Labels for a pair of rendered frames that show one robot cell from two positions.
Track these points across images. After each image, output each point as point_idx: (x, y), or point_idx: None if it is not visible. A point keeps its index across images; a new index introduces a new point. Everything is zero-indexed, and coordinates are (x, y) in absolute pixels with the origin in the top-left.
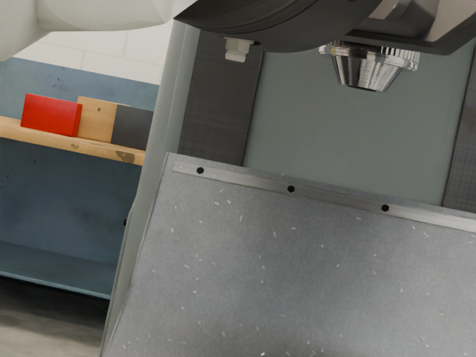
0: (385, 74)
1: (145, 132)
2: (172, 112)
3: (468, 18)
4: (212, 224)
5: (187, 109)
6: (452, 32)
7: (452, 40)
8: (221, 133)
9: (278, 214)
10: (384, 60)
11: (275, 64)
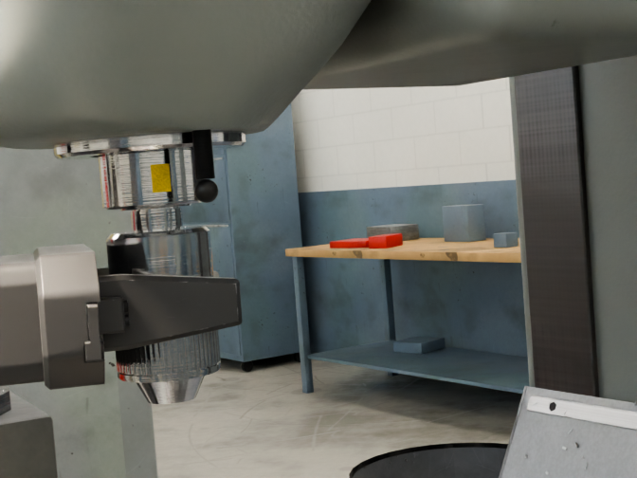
0: (155, 388)
1: None
2: (526, 338)
3: (44, 362)
4: (559, 476)
5: (532, 333)
6: (46, 376)
7: (61, 379)
8: (567, 357)
9: (627, 458)
10: (131, 380)
11: (603, 261)
